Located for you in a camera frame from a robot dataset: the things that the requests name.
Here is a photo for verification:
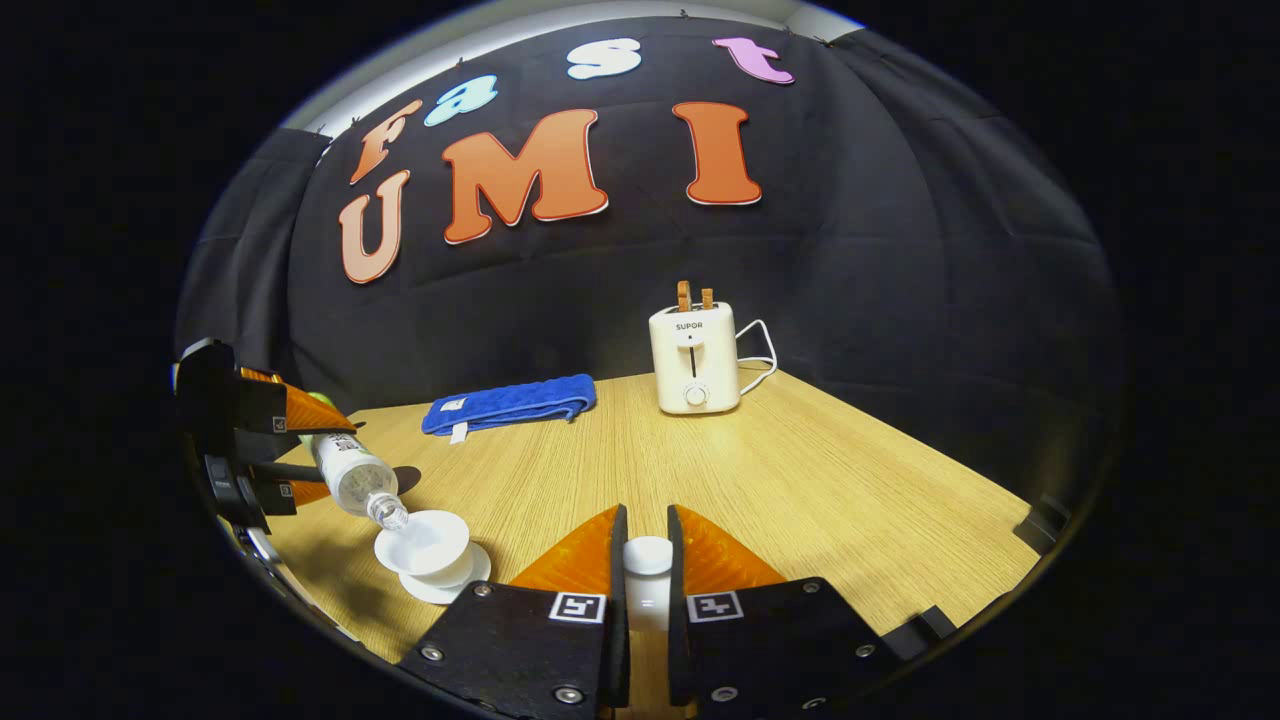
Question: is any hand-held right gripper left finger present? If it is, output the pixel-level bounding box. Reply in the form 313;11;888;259
395;503;631;720

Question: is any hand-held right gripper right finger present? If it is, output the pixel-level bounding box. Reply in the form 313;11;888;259
666;503;906;720

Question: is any plastic water bottle green label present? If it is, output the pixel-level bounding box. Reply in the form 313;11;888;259
305;392;409;531

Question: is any white teacup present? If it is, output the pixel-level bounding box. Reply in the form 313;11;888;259
374;510;471;588

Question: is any blue folded towel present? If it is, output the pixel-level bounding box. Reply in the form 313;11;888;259
421;374;598;444

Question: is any white toaster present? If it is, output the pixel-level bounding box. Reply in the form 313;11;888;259
648;302;742;416

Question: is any black table clamp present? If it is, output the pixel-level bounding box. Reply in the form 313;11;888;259
1012;493;1067;556
885;604;959;661

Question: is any black backdrop cloth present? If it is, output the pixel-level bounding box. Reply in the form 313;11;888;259
178;15;1121;511

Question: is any white toaster cable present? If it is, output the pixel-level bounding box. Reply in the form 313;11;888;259
735;319;779;397

